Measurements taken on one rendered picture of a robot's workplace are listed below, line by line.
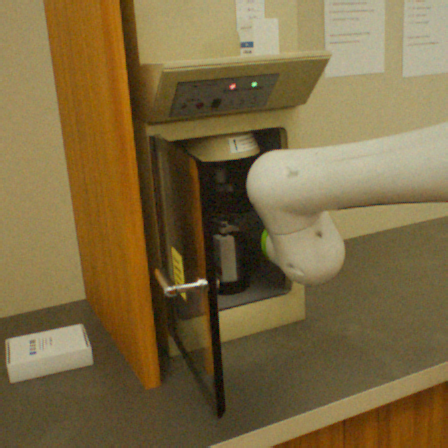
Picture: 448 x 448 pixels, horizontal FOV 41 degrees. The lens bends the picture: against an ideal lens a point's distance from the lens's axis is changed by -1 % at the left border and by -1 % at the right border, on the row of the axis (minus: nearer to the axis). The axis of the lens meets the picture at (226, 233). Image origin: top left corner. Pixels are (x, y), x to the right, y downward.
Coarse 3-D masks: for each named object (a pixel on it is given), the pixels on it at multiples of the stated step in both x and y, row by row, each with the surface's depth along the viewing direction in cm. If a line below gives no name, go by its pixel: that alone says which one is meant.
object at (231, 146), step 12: (240, 132) 119; (180, 144) 122; (192, 144) 118; (204, 144) 117; (216, 144) 117; (228, 144) 117; (240, 144) 118; (252, 144) 120; (204, 156) 117; (216, 156) 116; (228, 156) 117; (240, 156) 117
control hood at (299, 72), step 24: (144, 72) 102; (168, 72) 94; (192, 72) 96; (216, 72) 98; (240, 72) 101; (264, 72) 103; (288, 72) 105; (312, 72) 108; (144, 96) 104; (168, 96) 99; (288, 96) 112
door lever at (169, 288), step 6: (156, 270) 93; (162, 270) 92; (156, 276) 92; (162, 276) 90; (168, 276) 90; (162, 282) 88; (168, 282) 87; (198, 282) 86; (168, 288) 85; (174, 288) 86; (180, 288) 86; (186, 288) 86; (192, 288) 87; (198, 288) 87; (168, 294) 86; (174, 294) 86
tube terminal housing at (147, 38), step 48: (144, 0) 101; (192, 0) 104; (288, 0) 112; (144, 48) 103; (192, 48) 106; (240, 48) 110; (288, 48) 115; (144, 144) 109; (288, 144) 120; (144, 192) 115; (288, 288) 132; (240, 336) 126
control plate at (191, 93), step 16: (208, 80) 99; (224, 80) 101; (240, 80) 102; (256, 80) 104; (272, 80) 106; (176, 96) 100; (192, 96) 102; (208, 96) 103; (224, 96) 105; (240, 96) 106; (256, 96) 108; (176, 112) 104; (192, 112) 105
